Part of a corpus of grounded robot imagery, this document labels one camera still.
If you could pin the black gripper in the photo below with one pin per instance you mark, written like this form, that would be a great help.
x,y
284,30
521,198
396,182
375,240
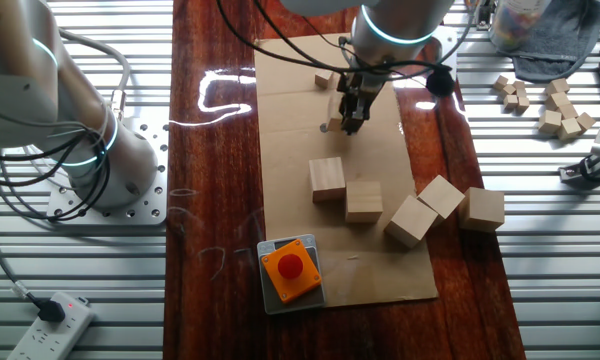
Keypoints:
x,y
362,87

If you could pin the large wooden cube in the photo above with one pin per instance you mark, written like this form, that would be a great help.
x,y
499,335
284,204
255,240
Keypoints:
x,y
327,179
481,209
334,121
363,201
411,221
441,196

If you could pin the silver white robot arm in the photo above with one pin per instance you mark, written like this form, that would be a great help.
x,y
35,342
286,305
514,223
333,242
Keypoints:
x,y
25,75

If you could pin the medium wooden cube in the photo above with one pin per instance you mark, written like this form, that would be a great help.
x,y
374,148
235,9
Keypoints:
x,y
586,121
568,110
569,129
556,100
323,80
557,86
550,121

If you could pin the small wooden cube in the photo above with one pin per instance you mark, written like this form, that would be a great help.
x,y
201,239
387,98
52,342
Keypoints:
x,y
510,102
500,82
523,103
519,86
508,90

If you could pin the reddish wood grain board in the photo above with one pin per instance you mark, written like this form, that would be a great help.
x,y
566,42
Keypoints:
x,y
210,200

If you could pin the orange emergency stop button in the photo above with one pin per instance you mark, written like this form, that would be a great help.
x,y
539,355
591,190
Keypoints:
x,y
290,267

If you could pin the brown cardboard sheet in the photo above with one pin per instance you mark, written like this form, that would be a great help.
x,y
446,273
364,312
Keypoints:
x,y
380,275

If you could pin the jar with colourful contents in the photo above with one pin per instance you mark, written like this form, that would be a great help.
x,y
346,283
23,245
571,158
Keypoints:
x,y
517,25

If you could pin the silver robot mounting plate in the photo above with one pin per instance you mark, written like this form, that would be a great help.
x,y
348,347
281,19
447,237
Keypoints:
x,y
150,150

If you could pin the black power plug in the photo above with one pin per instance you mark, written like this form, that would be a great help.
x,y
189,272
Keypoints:
x,y
52,311

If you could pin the white power strip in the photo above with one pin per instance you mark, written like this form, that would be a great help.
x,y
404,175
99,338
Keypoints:
x,y
55,340

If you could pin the metal camera stand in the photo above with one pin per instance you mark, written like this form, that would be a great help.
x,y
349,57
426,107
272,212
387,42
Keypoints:
x,y
580,175

